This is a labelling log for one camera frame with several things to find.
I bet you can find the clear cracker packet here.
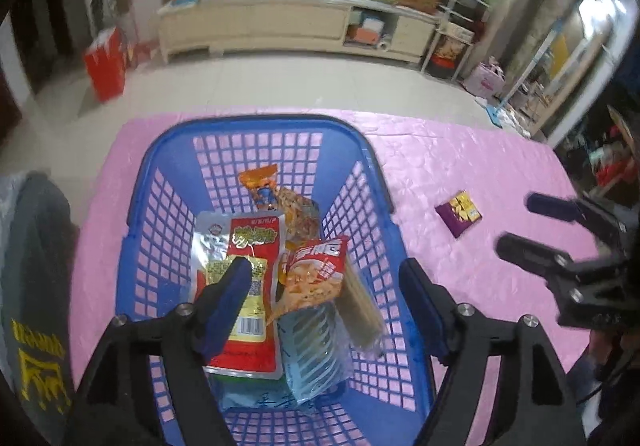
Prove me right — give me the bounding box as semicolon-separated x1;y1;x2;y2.
339;270;387;359

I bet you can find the grey jacket yellow print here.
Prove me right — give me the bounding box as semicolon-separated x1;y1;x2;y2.
0;170;77;446

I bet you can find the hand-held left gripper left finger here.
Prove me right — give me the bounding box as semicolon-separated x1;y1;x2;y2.
70;256;253;446

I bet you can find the orange clear snack packet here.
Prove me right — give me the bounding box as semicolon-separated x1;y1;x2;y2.
237;163;322;243

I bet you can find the red paper bag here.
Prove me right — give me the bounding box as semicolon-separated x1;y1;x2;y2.
82;26;129;103

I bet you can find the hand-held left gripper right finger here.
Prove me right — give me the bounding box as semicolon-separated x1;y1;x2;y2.
399;256;587;446

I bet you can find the cream low cabinet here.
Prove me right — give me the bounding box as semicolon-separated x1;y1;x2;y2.
156;0;442;65

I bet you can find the blue plastic basket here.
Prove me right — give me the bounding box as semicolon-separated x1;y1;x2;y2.
115;112;437;446

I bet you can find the purple snack packet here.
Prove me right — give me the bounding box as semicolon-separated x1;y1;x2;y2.
434;190;484;240

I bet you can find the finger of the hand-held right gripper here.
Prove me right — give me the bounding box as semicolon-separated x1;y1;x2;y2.
496;232;622;303
524;192;627;238

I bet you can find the orange box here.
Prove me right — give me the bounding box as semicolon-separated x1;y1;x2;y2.
346;22;384;45

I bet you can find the red and silver snack packet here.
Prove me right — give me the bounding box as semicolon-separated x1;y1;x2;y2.
192;211;287;381

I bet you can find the white metal rack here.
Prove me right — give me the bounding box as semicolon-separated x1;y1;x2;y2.
421;0;497;83

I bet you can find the printed gift box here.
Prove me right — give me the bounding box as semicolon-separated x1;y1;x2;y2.
431;32;474;68

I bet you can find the blue cartoon pastry packet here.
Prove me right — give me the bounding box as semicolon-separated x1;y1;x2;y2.
220;301;353;413

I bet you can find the red orange snack packet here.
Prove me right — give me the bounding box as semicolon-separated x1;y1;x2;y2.
266;235;352;327

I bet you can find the pink plastic bag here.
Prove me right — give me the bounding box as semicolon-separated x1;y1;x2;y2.
464;60;507;98

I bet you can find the pink quilted blanket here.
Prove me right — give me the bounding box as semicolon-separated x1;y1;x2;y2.
70;108;617;446

